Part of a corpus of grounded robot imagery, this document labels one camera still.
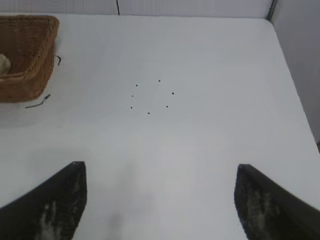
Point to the brown woven wicker basket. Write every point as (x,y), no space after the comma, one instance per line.
(27,50)

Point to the long striped bread loaf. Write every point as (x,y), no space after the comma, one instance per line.
(4,63)

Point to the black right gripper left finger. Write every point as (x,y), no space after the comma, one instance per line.
(45,207)

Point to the grey metal corner post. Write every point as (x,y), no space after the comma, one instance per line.
(272,9)

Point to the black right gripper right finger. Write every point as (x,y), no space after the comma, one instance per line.
(275,212)

